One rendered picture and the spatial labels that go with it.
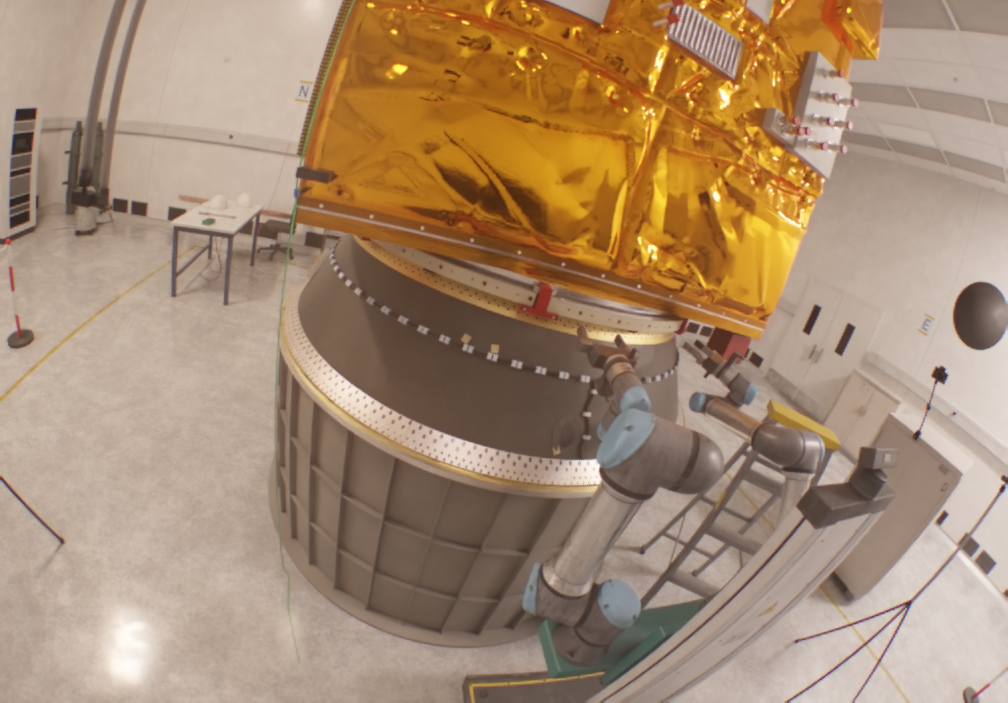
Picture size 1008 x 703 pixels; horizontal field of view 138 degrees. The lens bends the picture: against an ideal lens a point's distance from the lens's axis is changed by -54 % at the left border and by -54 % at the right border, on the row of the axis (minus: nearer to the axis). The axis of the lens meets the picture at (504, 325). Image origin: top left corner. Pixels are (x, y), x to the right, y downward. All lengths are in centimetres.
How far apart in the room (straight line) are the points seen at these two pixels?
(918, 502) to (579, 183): 366
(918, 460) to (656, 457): 350
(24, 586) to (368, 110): 267
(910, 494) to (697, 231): 317
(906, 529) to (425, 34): 435
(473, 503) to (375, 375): 54
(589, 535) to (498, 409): 64
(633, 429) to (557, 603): 43
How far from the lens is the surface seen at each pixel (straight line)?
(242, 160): 716
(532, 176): 123
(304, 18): 718
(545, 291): 128
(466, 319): 134
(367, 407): 141
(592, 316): 136
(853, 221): 933
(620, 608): 97
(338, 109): 122
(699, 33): 161
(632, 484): 73
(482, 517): 151
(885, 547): 421
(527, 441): 137
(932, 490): 404
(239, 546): 249
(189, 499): 272
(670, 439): 72
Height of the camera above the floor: 204
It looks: 20 degrees down
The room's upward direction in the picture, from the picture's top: 18 degrees clockwise
